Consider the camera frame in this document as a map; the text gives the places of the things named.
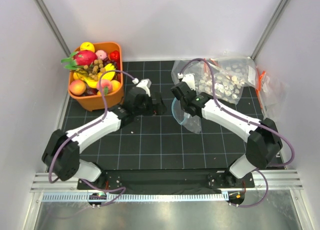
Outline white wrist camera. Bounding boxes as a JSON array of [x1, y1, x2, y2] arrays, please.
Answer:
[[132, 78, 152, 97], [177, 73, 196, 91]]

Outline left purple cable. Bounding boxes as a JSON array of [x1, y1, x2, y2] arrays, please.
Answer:
[[47, 69, 138, 208]]

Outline small yellow orange fruit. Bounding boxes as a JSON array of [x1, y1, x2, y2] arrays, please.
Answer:
[[110, 80, 121, 92]]

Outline blue zip top bag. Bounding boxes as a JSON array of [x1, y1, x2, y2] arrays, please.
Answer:
[[171, 98, 202, 134]]

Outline pink peach with leaf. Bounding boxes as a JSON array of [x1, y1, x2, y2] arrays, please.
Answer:
[[96, 79, 113, 96]]

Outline white slotted cable duct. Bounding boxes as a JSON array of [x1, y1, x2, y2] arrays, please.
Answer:
[[42, 191, 229, 203]]

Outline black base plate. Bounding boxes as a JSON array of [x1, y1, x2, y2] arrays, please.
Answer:
[[91, 168, 255, 194]]

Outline orange peach in basket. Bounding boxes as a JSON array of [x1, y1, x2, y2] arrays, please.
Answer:
[[68, 79, 87, 96]]

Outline pink round fruit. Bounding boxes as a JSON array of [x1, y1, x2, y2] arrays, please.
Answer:
[[95, 50, 108, 60]]

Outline purple cable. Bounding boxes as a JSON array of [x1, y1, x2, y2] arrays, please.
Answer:
[[47, 69, 138, 208], [179, 57, 296, 208]]

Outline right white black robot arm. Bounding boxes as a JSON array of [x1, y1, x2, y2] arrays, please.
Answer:
[[171, 81, 283, 188]]

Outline orange zip clear bags stack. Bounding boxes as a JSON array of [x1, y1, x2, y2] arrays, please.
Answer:
[[255, 67, 289, 123]]

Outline pink dragon fruit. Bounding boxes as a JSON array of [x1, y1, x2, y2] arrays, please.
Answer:
[[60, 50, 98, 71]]

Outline clear bag of coins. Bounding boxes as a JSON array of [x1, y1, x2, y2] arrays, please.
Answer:
[[193, 56, 257, 105]]

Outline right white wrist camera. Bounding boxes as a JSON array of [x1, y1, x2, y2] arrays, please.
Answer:
[[177, 73, 196, 91]]

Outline yellow red mango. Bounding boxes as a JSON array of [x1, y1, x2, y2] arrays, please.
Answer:
[[79, 42, 96, 53]]

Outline orange plastic fruit basket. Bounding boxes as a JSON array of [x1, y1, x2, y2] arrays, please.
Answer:
[[68, 41, 124, 112]]

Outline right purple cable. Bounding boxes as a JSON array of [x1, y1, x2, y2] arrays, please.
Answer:
[[179, 57, 296, 208]]

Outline yellow banana bunch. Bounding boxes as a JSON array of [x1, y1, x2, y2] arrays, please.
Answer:
[[84, 67, 116, 88]]

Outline brown longan cluster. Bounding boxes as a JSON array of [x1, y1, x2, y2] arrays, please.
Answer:
[[83, 59, 104, 81]]

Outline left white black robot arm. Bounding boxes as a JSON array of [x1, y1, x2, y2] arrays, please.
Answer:
[[41, 86, 167, 190]]

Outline crumpled empty clear bag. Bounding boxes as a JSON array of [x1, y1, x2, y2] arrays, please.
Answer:
[[171, 60, 199, 84]]

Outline dark purple grapes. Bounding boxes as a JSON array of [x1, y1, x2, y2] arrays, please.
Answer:
[[102, 57, 121, 71]]

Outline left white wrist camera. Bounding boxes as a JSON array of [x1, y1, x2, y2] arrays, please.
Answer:
[[132, 78, 152, 97]]

